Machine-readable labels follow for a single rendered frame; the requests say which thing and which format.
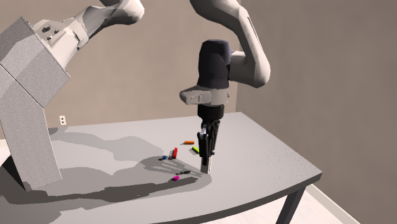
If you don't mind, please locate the lime green rod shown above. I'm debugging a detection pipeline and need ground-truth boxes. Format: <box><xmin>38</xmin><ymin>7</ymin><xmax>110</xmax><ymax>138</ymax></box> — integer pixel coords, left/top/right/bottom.
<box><xmin>192</xmin><ymin>147</ymin><xmax>199</xmax><ymax>154</ymax></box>

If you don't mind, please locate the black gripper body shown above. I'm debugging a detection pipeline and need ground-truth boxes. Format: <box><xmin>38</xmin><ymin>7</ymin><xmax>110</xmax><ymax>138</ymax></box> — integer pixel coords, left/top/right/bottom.
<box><xmin>197</xmin><ymin>104</ymin><xmax>225</xmax><ymax>135</ymax></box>

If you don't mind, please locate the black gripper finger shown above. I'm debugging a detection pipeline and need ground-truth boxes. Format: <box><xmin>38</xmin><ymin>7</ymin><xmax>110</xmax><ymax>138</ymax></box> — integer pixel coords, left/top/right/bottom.
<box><xmin>197</xmin><ymin>124</ymin><xmax>215</xmax><ymax>174</ymax></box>
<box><xmin>209</xmin><ymin>120</ymin><xmax>220</xmax><ymax>172</ymax></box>

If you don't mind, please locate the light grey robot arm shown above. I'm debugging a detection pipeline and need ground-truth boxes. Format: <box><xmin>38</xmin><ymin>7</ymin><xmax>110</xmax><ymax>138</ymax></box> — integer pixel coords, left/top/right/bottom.
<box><xmin>28</xmin><ymin>0</ymin><xmax>270</xmax><ymax>107</ymax></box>

